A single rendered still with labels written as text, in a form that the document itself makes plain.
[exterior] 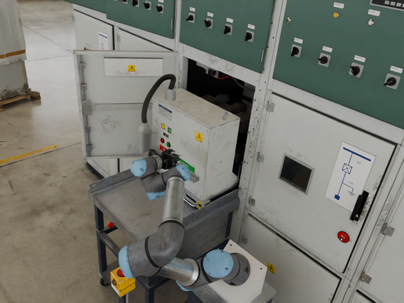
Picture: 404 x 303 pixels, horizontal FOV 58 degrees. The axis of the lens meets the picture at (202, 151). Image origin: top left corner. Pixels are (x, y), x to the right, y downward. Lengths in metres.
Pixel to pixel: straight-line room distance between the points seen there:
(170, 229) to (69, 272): 1.77
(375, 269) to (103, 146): 1.77
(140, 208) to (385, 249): 1.25
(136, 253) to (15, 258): 1.96
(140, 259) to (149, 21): 1.57
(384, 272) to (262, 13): 1.29
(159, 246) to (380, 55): 1.06
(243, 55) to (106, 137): 1.12
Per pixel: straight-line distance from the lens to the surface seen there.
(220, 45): 2.02
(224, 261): 1.63
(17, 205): 3.69
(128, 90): 2.40
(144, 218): 2.08
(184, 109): 2.01
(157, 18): 2.39
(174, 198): 1.45
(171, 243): 1.30
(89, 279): 2.93
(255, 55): 1.87
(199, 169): 2.00
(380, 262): 1.87
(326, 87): 1.67
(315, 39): 1.67
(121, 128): 2.51
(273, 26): 1.82
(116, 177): 2.32
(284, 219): 2.06
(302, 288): 2.25
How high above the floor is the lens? 2.23
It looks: 31 degrees down
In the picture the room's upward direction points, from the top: 6 degrees clockwise
